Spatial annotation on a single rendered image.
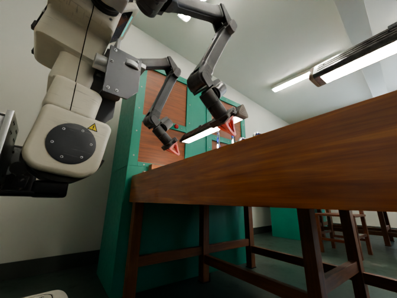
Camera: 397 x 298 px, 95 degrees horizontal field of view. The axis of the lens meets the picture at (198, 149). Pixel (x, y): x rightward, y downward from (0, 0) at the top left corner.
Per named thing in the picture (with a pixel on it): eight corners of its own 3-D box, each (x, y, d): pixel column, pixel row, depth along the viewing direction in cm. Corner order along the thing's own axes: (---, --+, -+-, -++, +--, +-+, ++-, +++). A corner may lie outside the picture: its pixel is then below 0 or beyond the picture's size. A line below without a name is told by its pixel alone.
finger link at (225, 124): (230, 134, 79) (217, 116, 77) (243, 129, 73) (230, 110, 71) (223, 143, 75) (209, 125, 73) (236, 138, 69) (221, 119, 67)
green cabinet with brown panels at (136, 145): (127, 164, 132) (140, 57, 159) (110, 173, 175) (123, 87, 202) (248, 179, 210) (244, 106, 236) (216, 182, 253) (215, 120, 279)
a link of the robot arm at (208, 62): (214, 31, 89) (231, 15, 82) (221, 41, 92) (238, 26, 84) (181, 86, 68) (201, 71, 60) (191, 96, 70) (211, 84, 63)
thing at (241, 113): (238, 113, 96) (238, 101, 98) (179, 142, 145) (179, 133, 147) (249, 117, 101) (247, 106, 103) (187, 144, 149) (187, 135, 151)
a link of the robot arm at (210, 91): (195, 97, 68) (204, 90, 64) (204, 90, 73) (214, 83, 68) (205, 112, 70) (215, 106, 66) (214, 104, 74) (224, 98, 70)
